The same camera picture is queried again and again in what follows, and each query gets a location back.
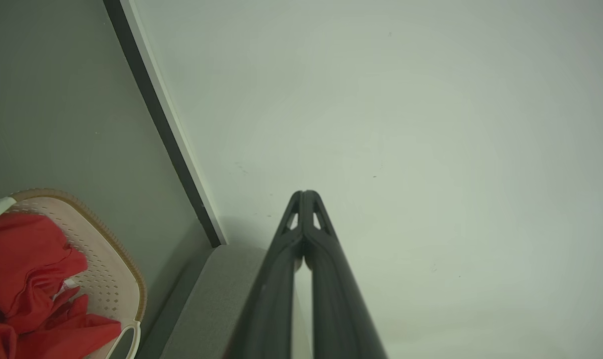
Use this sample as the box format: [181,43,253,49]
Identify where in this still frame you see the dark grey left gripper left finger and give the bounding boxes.
[224,190,307,359]

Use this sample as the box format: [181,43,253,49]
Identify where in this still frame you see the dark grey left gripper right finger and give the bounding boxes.
[305,190,388,359]

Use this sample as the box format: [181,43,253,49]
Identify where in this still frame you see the beige perforated plastic laundry basket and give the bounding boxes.
[0,188,147,359]

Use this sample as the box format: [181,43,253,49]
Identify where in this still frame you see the white and black baseboard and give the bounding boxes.
[103,0,228,248]

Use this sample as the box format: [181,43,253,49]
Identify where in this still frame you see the plain red crumpled garment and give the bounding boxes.
[0,213,122,359]

